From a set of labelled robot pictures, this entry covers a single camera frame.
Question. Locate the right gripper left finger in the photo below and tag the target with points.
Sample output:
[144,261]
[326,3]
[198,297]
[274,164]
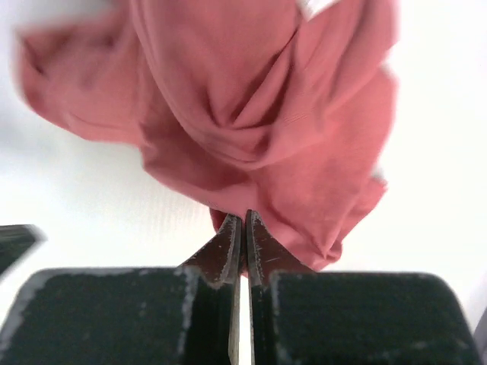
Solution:
[182,315]

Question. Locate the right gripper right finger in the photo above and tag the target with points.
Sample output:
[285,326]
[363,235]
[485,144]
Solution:
[299,316]

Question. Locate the pink t shirt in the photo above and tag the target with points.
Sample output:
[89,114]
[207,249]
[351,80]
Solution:
[261,105]

